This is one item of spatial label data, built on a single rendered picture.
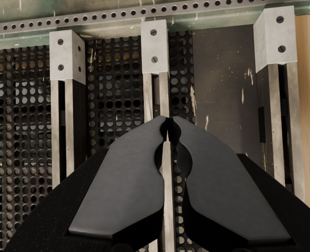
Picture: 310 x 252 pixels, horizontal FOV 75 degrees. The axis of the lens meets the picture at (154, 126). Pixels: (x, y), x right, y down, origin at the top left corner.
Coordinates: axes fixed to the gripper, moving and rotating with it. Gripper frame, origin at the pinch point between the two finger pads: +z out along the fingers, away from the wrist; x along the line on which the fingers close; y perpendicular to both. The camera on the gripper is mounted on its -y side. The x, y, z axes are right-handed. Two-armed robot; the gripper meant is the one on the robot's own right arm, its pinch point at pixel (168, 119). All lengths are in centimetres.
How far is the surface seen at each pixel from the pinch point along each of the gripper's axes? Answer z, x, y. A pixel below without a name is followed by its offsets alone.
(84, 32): 47, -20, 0
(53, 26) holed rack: 47, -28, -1
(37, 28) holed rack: 48, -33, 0
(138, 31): 47.7, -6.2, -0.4
